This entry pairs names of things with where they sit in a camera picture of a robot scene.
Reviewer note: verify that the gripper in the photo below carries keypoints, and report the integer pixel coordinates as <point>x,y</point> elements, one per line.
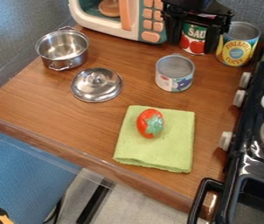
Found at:
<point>194,8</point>

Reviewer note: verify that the red toy tomato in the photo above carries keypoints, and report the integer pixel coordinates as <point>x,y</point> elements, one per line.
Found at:
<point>150,123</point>

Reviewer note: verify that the red and white can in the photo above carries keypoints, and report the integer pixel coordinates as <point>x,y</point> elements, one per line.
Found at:
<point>192,39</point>

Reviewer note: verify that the blue and white can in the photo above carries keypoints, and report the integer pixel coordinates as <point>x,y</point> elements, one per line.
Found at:
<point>174,74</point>

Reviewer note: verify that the yellow can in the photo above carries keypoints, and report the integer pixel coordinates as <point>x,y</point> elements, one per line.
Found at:
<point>237,46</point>

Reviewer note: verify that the toy microwave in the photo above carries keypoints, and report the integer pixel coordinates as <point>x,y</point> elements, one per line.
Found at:
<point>136,22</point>

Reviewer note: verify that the silver lid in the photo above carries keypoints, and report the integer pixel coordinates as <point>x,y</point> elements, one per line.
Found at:
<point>97,85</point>

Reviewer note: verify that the green cloth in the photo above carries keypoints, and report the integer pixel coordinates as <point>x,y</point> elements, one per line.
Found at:
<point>157,148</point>

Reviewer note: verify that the silver pot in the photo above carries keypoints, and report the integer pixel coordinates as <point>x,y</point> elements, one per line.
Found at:
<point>62,48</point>

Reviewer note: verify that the toy stove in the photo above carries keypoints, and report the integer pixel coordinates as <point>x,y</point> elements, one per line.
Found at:
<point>255,151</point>

